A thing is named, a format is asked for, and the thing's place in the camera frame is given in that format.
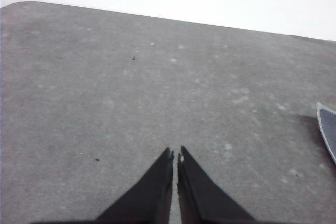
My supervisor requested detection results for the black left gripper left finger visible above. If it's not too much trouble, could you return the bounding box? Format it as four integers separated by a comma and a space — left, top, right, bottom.
96, 147, 174, 222

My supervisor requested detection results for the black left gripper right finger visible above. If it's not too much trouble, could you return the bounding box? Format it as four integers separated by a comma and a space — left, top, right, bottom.
177, 145, 257, 222

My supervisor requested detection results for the grey table cloth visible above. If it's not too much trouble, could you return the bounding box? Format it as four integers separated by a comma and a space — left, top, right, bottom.
0, 1, 336, 224

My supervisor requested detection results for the purple towel with grey hem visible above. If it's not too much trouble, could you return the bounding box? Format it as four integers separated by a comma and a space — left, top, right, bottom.
316, 102, 336, 166

